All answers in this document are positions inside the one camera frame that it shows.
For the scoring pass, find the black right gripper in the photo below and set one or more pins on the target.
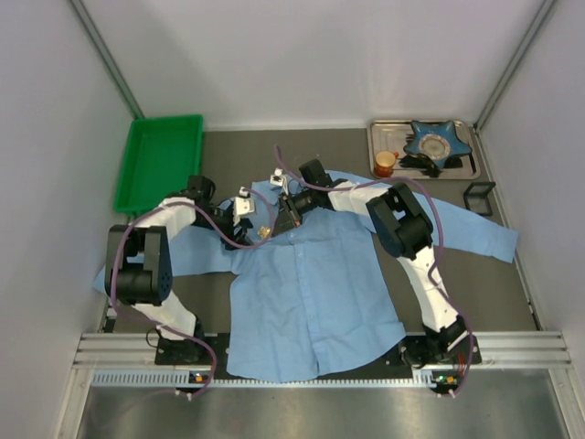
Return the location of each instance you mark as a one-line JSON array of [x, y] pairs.
[[287, 212]]

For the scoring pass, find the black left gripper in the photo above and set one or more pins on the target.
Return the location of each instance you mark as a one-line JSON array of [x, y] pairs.
[[234, 228]]

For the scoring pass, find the gold brooch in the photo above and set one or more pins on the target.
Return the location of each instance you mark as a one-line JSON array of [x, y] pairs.
[[264, 232]]

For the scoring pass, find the light blue button shirt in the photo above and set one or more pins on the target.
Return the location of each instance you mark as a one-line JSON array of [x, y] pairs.
[[321, 284]]

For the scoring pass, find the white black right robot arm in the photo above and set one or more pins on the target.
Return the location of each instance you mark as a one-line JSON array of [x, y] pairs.
[[405, 232]]

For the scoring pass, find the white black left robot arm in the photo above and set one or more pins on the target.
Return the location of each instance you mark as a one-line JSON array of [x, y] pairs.
[[138, 270]]

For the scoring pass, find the black brooch box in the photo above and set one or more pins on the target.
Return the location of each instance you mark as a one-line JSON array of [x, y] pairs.
[[476, 198]]

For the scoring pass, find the green plastic tray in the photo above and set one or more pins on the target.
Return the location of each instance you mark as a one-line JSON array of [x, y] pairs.
[[160, 155]]

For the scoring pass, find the orange cup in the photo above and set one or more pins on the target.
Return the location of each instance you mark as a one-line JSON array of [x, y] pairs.
[[384, 162]]

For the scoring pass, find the silver metal tray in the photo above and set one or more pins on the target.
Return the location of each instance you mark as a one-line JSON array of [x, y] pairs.
[[394, 135]]

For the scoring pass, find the black comb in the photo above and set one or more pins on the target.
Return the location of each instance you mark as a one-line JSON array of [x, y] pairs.
[[426, 166]]

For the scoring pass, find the blue star-shaped dish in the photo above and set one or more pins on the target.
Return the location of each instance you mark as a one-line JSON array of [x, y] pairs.
[[437, 141]]

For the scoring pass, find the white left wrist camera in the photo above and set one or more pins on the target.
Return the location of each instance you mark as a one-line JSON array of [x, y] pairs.
[[243, 205]]

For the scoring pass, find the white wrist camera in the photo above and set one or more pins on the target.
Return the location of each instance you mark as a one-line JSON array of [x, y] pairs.
[[279, 179], [243, 205]]

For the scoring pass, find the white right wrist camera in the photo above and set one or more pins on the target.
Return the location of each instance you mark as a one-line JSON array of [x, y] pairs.
[[279, 179]]

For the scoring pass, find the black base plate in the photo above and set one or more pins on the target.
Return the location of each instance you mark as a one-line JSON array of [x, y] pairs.
[[255, 359]]

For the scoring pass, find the white slotted cable duct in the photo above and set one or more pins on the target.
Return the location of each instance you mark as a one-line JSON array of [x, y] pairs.
[[191, 379]]

